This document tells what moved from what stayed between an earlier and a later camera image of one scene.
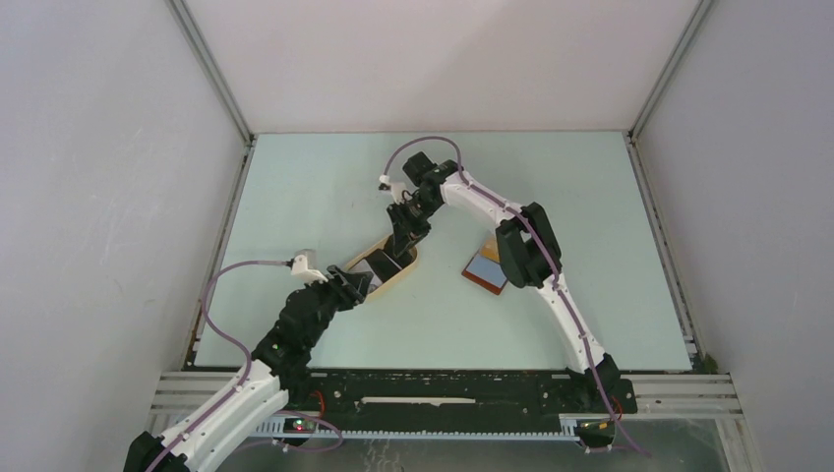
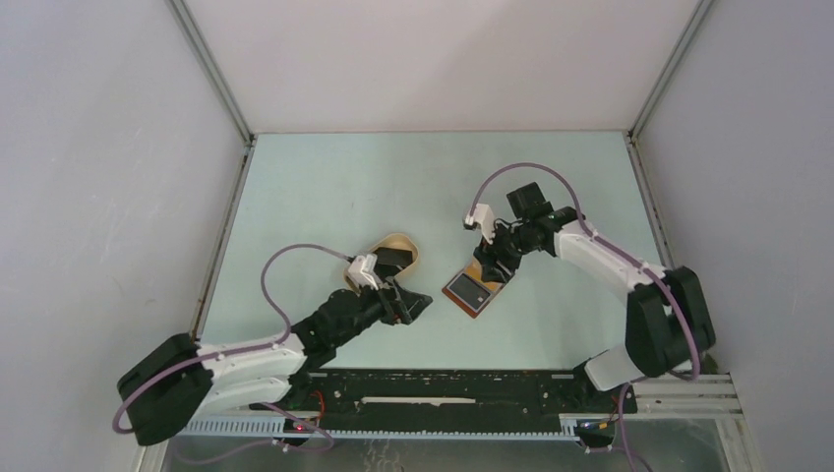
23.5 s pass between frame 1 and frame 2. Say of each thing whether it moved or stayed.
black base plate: stayed
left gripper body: moved
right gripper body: moved
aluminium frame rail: stayed
